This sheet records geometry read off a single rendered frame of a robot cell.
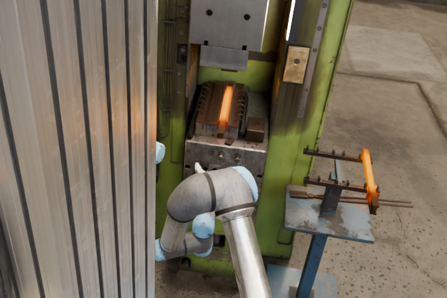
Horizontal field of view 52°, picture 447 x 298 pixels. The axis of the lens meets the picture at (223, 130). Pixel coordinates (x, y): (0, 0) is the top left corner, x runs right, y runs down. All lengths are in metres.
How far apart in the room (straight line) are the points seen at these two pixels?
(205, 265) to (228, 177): 1.40
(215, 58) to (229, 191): 0.79
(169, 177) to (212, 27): 0.96
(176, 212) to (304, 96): 1.06
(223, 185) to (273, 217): 1.35
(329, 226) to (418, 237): 1.27
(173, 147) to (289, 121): 0.61
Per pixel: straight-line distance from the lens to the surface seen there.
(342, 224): 2.19
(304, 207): 2.21
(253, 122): 2.17
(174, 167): 2.47
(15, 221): 0.59
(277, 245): 2.79
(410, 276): 3.08
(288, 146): 2.32
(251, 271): 1.31
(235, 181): 1.31
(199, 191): 1.28
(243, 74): 2.51
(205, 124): 2.11
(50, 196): 0.53
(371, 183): 2.01
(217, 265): 2.66
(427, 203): 3.65
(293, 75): 2.10
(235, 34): 1.90
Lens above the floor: 2.13
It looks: 34 degrees down
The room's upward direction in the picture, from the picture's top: 6 degrees clockwise
